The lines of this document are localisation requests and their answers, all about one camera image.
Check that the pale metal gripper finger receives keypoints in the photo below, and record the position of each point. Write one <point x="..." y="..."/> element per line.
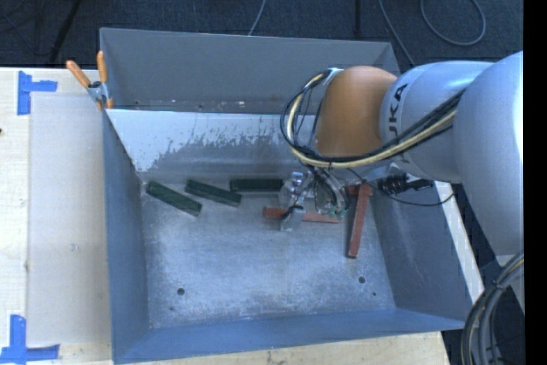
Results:
<point x="286" y="193"/>
<point x="292" y="219"/>

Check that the red-brown flat block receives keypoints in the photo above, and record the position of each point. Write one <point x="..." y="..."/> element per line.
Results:
<point x="358" y="226"/>
<point x="270" y="212"/>

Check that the dark green flat block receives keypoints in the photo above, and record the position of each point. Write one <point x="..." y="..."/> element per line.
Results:
<point x="256" y="185"/>
<point x="213" y="193"/>
<point x="173" y="198"/>

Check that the grey metal bin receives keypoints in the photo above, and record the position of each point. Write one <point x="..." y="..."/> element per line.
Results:
<point x="256" y="269"/>

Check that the black cylinder on white bracket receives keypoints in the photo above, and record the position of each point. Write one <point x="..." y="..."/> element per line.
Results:
<point x="395" y="184"/>

